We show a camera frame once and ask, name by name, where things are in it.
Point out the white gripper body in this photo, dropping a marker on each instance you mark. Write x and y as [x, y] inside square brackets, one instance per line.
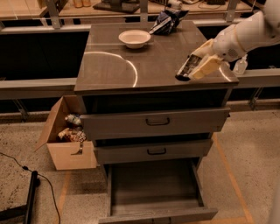
[227, 47]

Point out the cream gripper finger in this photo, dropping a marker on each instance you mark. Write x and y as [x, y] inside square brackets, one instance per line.
[208, 65]
[203, 54]

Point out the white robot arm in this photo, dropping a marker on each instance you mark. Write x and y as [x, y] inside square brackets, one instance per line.
[262, 28]

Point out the grey drawer cabinet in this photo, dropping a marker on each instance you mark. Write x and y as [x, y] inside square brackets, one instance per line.
[115, 79]

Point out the grey top drawer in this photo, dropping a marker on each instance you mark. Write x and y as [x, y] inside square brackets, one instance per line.
[154, 123]

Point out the grey drawer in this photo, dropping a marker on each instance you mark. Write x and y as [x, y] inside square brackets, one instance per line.
[152, 151]
[155, 192]
[154, 123]

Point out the grey middle drawer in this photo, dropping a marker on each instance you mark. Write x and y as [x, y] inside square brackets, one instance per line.
[152, 151]

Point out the grey bottom drawer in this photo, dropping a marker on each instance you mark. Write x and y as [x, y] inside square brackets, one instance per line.
[155, 192]

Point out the clear sanitizer bottle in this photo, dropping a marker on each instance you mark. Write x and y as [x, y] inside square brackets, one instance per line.
[240, 65]

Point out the white paper bowl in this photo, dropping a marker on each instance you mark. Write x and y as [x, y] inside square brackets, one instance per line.
[134, 39]

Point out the white packet in box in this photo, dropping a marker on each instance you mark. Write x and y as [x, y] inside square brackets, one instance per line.
[73, 119]

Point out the crumpled snack bag in box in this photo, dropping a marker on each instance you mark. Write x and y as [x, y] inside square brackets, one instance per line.
[73, 135]

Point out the cardboard box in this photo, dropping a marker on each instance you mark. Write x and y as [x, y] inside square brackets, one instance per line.
[65, 155]

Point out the black stand leg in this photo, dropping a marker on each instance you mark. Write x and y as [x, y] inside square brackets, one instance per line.
[26, 209]

